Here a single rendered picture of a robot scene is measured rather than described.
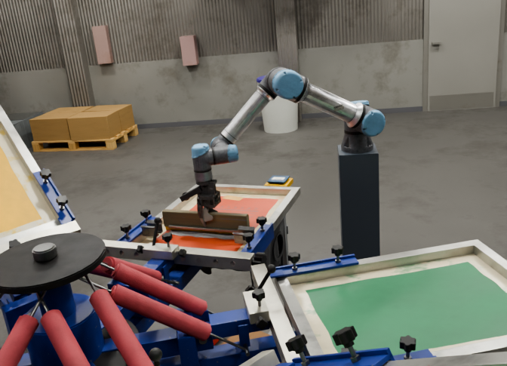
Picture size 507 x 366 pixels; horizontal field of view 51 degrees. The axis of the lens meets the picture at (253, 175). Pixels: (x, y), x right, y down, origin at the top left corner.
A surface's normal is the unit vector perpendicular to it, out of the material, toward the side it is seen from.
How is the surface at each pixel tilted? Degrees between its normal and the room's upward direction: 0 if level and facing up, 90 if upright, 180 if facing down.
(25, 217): 32
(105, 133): 90
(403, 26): 90
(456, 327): 0
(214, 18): 90
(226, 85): 90
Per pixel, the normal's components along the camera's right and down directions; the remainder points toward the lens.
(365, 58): -0.11, 0.33
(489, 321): -0.09, -0.94
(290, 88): 0.10, 0.25
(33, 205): 0.26, -0.70
